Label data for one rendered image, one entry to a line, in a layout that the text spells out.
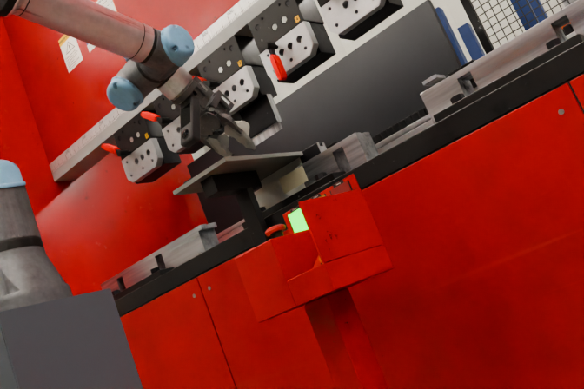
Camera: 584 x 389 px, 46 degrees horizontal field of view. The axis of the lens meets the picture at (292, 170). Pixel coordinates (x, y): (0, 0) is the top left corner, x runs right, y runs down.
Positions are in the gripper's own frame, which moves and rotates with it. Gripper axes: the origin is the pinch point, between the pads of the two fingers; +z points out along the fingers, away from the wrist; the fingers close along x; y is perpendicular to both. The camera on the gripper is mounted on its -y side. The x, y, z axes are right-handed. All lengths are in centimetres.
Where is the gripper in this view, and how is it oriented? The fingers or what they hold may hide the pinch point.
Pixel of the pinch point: (241, 154)
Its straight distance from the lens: 161.0
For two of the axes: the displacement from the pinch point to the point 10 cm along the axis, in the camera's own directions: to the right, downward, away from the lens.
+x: -7.0, 4.2, 5.8
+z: 6.8, 6.5, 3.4
